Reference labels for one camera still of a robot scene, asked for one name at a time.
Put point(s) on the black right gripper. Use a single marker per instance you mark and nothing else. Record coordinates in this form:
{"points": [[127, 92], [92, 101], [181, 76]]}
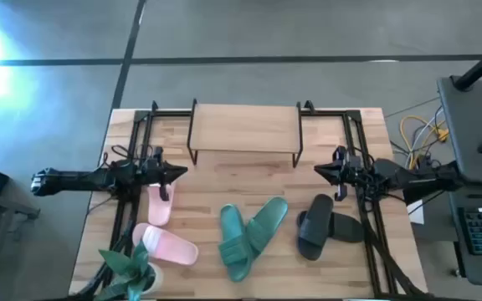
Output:
{"points": [[350, 172]]}

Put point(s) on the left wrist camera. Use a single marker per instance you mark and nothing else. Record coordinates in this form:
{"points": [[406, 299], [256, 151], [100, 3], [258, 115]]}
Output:
{"points": [[164, 193]]}

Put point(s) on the black rubber slide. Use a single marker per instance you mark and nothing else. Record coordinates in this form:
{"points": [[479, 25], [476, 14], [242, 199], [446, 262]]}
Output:
{"points": [[347, 228], [314, 230]]}

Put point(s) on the white paper sheet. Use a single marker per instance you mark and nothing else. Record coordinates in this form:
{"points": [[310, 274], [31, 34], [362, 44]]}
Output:
{"points": [[416, 213]]}

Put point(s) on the black pole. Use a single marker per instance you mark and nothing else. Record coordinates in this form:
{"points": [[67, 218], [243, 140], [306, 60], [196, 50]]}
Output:
{"points": [[481, 64]]}

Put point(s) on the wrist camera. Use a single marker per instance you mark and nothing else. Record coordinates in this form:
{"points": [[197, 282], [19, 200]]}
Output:
{"points": [[341, 193], [164, 193]]}

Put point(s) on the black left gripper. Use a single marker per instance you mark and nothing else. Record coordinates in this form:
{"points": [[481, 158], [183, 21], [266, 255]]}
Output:
{"points": [[156, 171]]}

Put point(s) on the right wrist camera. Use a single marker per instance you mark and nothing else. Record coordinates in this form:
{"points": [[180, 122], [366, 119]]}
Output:
{"points": [[341, 193]]}

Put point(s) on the green rubber slide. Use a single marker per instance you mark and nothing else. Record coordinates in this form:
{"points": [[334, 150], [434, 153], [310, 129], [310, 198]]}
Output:
{"points": [[270, 217], [230, 221]]}

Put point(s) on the pink rubber slide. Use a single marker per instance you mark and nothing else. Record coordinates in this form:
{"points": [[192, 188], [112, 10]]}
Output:
{"points": [[157, 213], [170, 248]]}

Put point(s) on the wooden shelf with black legs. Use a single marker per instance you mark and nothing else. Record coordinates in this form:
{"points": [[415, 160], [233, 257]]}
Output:
{"points": [[245, 127]]}

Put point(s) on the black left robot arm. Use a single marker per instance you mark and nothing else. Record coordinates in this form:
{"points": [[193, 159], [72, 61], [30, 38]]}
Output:
{"points": [[78, 180]]}

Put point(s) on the green potted plant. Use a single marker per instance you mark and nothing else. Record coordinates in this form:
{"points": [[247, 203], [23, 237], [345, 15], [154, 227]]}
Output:
{"points": [[130, 267]]}

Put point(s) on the white plant pot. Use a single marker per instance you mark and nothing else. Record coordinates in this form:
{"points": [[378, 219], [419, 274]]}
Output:
{"points": [[157, 278]]}

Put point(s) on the black aluminium table frame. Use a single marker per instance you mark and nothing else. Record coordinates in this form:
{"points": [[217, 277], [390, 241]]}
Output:
{"points": [[170, 113]]}

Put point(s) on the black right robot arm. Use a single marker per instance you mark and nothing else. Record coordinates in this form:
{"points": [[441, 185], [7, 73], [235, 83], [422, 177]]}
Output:
{"points": [[412, 180]]}

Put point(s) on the grey desk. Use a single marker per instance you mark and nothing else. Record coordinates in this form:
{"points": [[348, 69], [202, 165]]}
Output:
{"points": [[471, 125]]}

